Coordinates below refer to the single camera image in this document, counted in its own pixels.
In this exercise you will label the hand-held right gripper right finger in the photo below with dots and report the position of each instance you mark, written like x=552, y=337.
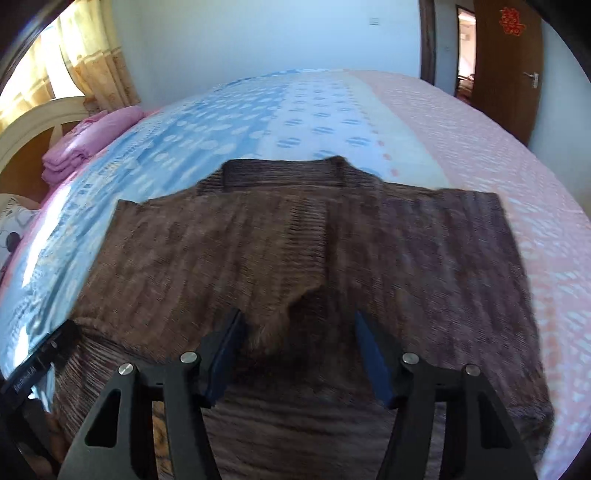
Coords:
x=369, y=357

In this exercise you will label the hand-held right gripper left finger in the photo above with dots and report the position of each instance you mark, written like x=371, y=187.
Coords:
x=226, y=360

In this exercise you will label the brown knitted sweater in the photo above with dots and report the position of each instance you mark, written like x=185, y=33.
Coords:
x=286, y=240

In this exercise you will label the cartoon print pillow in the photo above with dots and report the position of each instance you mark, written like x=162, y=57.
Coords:
x=14, y=230

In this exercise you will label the pink polka dot blanket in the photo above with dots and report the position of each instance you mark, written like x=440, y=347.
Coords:
x=508, y=161

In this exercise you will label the folded pink blanket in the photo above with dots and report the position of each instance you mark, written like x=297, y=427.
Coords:
x=87, y=138

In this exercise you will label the cream wooden headboard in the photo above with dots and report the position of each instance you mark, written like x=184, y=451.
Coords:
x=27, y=124

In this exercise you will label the brown wooden door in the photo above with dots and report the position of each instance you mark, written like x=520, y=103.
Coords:
x=503, y=74

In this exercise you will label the yellow curtain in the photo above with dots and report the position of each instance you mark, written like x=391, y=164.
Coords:
x=97, y=60

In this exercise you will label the red paper door decoration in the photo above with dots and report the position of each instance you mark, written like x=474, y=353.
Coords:
x=512, y=21

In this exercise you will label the dark wooden door frame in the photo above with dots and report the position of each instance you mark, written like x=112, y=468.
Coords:
x=427, y=41

